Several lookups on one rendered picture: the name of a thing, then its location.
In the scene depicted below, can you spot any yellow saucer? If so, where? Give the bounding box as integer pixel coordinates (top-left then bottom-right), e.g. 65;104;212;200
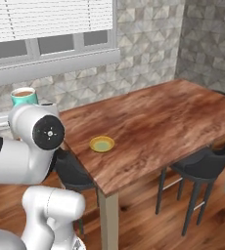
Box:
89;135;115;154

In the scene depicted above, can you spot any wooden dining table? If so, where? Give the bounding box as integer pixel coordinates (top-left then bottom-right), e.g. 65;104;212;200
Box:
59;78;225;250

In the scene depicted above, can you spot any teal cup of tea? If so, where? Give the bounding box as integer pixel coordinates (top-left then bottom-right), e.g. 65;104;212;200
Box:
10;86;39;107

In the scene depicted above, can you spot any black bar stool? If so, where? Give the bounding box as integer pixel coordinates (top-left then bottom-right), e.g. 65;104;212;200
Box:
155;144;225;237
53;147;100;236

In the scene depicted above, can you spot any grey framed window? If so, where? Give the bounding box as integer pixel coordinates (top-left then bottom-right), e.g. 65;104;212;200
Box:
0;0;121;89

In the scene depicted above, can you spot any white window blind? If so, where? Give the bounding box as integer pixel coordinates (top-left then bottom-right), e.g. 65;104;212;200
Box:
0;0;114;44

